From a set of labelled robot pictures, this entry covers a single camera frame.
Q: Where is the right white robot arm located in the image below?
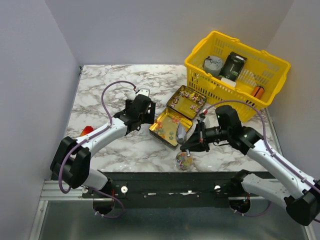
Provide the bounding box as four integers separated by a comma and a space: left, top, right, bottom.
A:
176, 105, 320, 226

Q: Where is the hinged candy tin box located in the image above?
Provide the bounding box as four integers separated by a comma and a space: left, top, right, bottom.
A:
149, 85, 207, 150

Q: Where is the black product box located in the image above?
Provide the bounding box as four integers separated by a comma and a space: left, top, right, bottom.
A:
219, 51, 247, 81

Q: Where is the white box in basket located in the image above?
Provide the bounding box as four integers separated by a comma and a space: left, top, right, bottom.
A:
220, 77, 236, 88

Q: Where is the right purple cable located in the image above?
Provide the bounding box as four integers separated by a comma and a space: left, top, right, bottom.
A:
203, 99, 320, 218

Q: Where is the grey tape roll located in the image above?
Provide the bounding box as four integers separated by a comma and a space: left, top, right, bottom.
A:
202, 55, 224, 77

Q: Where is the orange red toy fruit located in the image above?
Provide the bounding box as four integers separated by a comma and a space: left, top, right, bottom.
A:
80, 125, 94, 137

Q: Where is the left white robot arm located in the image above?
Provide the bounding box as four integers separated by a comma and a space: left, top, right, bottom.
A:
50, 94, 156, 198

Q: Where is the silver metal scoop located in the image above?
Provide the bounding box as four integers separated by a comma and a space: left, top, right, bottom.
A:
175, 122, 187, 146

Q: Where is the purple cable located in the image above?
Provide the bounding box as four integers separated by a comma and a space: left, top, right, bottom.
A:
57, 80, 137, 195
203, 99, 320, 218

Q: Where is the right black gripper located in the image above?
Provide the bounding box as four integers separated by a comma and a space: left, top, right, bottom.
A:
180, 120, 230, 152

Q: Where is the orange cylinder bottle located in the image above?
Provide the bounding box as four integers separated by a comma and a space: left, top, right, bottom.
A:
250, 85, 265, 100

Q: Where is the clear glass jar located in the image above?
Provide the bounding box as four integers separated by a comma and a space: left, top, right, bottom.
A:
175, 152, 193, 171

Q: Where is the aluminium frame rail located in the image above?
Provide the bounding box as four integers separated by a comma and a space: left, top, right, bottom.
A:
40, 180, 82, 201

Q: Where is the yellow plastic basket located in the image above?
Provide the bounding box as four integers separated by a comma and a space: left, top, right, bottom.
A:
184, 31, 291, 122

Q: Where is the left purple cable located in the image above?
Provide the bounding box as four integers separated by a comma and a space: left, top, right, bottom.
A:
57, 80, 137, 195

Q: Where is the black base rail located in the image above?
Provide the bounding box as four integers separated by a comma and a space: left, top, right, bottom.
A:
82, 170, 250, 214

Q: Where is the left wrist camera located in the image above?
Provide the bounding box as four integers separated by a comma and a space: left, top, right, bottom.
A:
135, 88, 150, 97

